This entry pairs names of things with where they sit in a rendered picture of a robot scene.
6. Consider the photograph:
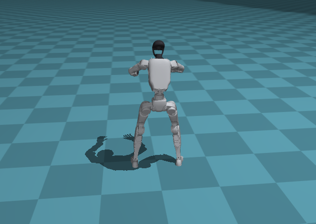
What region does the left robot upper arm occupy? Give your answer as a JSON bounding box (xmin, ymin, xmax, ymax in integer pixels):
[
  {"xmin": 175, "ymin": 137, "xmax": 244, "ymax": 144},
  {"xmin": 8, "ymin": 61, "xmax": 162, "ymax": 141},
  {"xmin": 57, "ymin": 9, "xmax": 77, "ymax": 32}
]
[{"xmin": 128, "ymin": 60, "xmax": 149, "ymax": 75}]

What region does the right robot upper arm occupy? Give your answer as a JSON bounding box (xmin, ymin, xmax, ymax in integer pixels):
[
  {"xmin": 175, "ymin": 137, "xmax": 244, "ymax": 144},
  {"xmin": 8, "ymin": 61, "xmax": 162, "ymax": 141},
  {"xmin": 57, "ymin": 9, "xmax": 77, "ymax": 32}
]
[{"xmin": 170, "ymin": 60, "xmax": 184, "ymax": 73}]

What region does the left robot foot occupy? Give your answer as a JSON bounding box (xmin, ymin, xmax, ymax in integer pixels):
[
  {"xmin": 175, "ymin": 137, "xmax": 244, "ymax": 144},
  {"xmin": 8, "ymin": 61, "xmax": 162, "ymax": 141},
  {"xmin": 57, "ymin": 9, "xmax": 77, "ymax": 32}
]
[{"xmin": 131, "ymin": 156, "xmax": 138, "ymax": 168}]

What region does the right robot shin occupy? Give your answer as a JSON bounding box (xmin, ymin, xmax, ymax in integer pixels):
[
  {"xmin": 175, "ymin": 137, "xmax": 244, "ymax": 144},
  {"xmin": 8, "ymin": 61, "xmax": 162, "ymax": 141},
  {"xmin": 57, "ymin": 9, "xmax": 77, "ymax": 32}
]
[{"xmin": 173, "ymin": 125, "xmax": 181, "ymax": 160}]

